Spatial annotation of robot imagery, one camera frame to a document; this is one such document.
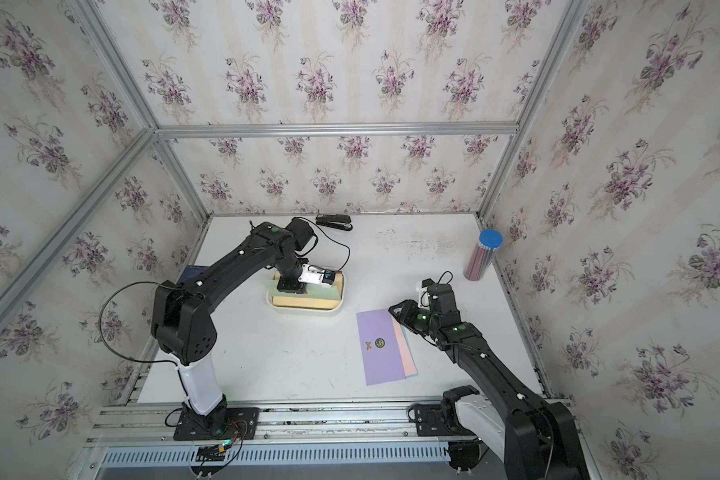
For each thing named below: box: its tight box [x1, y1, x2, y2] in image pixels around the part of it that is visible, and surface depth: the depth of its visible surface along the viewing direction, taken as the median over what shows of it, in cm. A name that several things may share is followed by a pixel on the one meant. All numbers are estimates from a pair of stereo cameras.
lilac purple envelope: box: [356, 308, 406, 386], surface depth 88 cm
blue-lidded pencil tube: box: [463, 228, 504, 281], surface depth 92 cm
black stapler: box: [315, 214, 353, 231], surface depth 117 cm
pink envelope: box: [392, 318, 418, 377], surface depth 86 cm
